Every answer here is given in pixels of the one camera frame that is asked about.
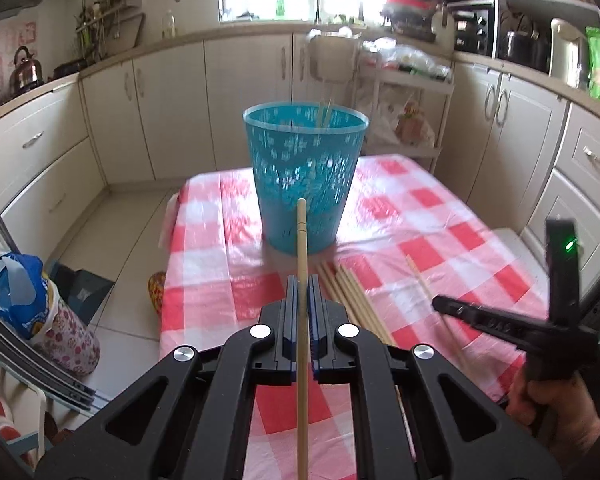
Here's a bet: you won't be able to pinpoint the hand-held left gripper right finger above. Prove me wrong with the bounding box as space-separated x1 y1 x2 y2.
309 275 564 480

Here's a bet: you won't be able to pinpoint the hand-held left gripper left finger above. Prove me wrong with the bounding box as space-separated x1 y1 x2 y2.
34 275 301 480

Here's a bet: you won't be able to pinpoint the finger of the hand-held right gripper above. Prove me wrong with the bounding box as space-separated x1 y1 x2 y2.
432 295 551 349

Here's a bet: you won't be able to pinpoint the teal plastic basket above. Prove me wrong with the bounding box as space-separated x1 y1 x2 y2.
243 101 370 253

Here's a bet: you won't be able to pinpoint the person's right hand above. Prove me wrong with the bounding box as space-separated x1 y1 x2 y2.
507 367 600 457

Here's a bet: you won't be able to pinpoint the red white checkered tablecloth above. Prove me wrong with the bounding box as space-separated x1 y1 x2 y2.
159 154 551 480

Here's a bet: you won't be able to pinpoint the yellow patterned slipper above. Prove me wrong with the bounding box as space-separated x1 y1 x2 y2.
147 271 167 316

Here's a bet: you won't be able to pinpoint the dark blue box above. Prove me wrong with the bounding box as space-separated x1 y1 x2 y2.
47 260 116 324

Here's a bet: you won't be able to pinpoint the white plastic bags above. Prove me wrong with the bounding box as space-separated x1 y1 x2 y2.
365 99 437 147

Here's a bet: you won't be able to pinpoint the floral fabric bag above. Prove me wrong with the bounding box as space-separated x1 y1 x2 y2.
27 280 101 379

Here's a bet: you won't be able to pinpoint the white thermos pot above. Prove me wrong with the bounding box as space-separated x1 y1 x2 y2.
550 17 592 89

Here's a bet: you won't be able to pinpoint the white rolling cart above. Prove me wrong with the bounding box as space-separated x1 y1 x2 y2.
352 40 456 171

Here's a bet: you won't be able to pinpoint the cream kitchen base cabinets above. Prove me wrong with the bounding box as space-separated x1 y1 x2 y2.
0 30 600 321

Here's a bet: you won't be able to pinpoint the black toaster oven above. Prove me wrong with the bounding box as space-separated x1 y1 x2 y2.
450 2 498 57

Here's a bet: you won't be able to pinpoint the white hanging trash bin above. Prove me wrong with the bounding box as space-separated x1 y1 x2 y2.
307 27 362 86

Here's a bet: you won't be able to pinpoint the clear bag of vegetables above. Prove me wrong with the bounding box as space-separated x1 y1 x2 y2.
362 37 453 81

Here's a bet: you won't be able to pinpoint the blue white plastic bag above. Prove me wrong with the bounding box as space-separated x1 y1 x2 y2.
0 254 52 341

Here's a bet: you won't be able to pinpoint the white shelf unit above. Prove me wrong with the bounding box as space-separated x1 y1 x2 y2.
492 0 600 77

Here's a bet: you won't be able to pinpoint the white plastic jug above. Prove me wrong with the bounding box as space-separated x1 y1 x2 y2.
432 7 456 37

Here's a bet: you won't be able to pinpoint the orange white striped cloth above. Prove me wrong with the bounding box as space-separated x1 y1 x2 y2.
0 391 47 467

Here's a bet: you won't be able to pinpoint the stack of red black pans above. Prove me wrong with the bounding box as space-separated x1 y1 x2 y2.
380 0 447 43

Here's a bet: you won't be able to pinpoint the steel kettle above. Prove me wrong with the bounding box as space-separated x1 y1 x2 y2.
9 46 45 93

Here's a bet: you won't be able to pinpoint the wall spice rack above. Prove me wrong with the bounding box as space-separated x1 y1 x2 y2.
75 2 146 61

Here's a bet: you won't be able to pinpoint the pink wall stickers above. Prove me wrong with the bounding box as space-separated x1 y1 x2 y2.
0 21 37 92

